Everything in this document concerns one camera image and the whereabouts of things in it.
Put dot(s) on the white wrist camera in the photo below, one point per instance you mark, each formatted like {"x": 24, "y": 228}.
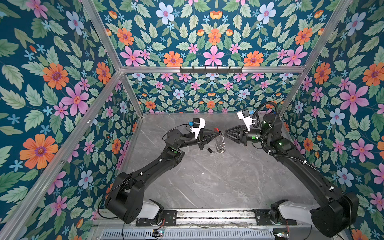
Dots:
{"x": 249, "y": 118}
{"x": 197, "y": 124}

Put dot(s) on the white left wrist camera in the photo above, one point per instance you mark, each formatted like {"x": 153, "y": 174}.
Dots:
{"x": 197, "y": 124}

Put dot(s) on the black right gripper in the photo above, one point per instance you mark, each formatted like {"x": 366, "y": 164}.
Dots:
{"x": 242, "y": 136}

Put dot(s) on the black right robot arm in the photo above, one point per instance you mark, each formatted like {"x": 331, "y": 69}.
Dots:
{"x": 334, "y": 211}

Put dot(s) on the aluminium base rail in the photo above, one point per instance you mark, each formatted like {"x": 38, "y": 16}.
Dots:
{"x": 200, "y": 218}

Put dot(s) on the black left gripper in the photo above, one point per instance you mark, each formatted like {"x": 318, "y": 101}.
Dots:
{"x": 203, "y": 138}

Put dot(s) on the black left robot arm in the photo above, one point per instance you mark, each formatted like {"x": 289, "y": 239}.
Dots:
{"x": 126, "y": 197}

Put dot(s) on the black hook rail on wall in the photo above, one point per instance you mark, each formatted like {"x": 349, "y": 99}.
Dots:
{"x": 211, "y": 70}

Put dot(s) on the white perforated cable duct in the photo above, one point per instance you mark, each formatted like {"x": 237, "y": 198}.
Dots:
{"x": 188, "y": 234}

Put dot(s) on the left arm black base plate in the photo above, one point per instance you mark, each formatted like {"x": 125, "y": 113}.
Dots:
{"x": 169, "y": 218}

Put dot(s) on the steel keyring with red handle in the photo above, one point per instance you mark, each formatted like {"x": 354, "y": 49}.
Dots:
{"x": 220, "y": 142}

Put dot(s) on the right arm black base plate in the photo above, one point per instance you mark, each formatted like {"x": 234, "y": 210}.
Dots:
{"x": 263, "y": 218}

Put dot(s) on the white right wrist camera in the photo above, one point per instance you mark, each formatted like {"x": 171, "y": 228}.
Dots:
{"x": 249, "y": 118}

